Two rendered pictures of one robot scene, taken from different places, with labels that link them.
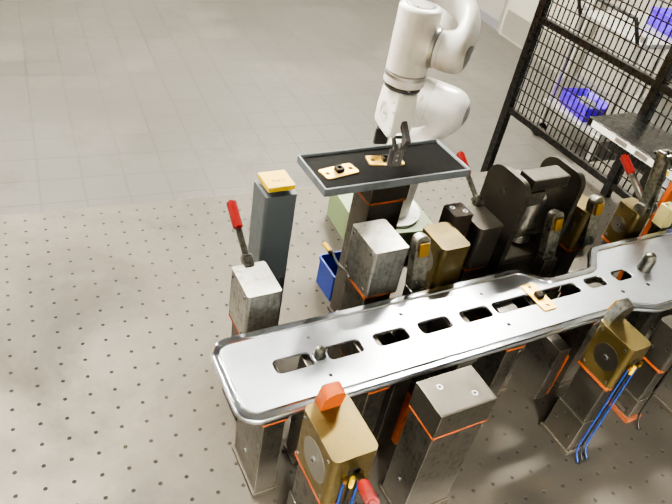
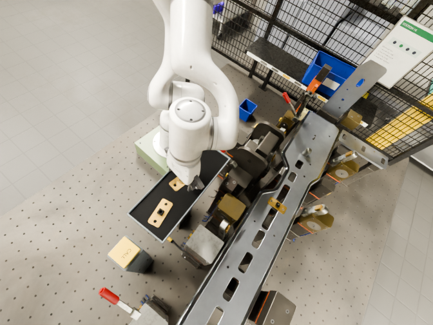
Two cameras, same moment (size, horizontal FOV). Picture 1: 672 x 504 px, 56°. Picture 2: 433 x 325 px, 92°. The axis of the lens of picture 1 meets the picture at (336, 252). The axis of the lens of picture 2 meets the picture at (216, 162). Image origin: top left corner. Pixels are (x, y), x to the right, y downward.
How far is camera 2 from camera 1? 99 cm
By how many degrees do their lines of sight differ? 34
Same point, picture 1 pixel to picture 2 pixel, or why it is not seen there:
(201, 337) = (113, 282)
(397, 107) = (189, 174)
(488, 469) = not seen: hidden behind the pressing
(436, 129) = not seen: hidden behind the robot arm
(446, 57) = (224, 147)
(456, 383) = (278, 311)
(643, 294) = (311, 173)
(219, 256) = (94, 218)
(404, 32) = (184, 140)
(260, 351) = not seen: outside the picture
